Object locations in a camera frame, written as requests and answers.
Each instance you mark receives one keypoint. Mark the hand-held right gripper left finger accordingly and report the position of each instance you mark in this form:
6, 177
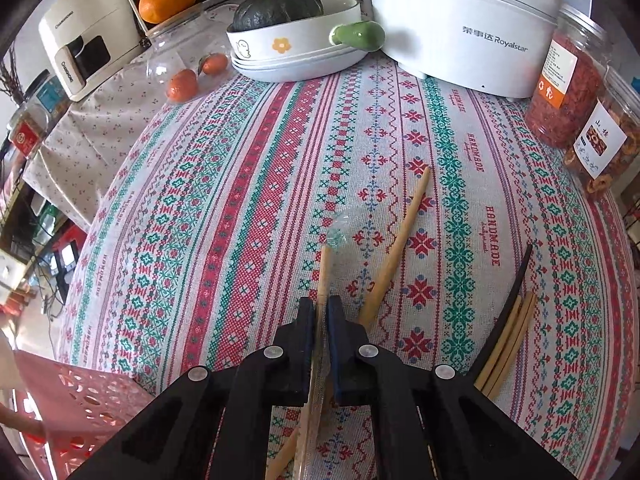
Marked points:
306, 340

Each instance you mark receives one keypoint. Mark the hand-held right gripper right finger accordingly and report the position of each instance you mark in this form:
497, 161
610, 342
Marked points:
341, 345

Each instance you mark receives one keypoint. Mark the bamboo chopstick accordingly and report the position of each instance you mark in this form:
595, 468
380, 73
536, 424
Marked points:
400, 240
326, 280
507, 332
517, 342

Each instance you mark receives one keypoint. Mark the pink plastic basket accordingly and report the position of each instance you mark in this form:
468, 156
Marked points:
90, 405

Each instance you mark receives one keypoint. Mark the clear plastic piece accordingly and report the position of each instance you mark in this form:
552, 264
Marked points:
342, 230

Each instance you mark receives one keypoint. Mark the patterned woven tablecloth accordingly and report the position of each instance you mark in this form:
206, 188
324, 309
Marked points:
250, 200

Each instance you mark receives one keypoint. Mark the black chopstick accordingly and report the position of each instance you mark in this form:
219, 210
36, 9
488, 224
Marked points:
515, 292

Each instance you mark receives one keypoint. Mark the small tangerine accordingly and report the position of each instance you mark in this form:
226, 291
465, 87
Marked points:
182, 85
214, 64

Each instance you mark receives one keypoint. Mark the small-print floral cloth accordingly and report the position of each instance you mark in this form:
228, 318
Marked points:
95, 130

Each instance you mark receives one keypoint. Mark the plastic jar of dried slices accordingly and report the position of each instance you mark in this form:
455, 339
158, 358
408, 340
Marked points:
607, 145

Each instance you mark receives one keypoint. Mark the green pumpkin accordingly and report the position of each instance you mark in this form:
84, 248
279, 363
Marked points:
277, 7

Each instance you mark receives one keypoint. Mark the white electric cooking pot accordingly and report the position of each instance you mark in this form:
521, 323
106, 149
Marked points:
465, 30

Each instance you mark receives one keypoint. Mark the plastic jar of red berries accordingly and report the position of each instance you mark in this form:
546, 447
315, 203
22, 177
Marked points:
570, 90

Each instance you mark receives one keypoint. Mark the jar with black lid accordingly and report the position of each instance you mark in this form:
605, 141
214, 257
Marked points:
45, 95

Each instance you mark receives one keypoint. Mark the white air fryer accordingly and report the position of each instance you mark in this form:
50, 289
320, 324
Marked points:
90, 30

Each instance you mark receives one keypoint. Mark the dried branches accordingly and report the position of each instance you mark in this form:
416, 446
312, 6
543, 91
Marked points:
12, 80

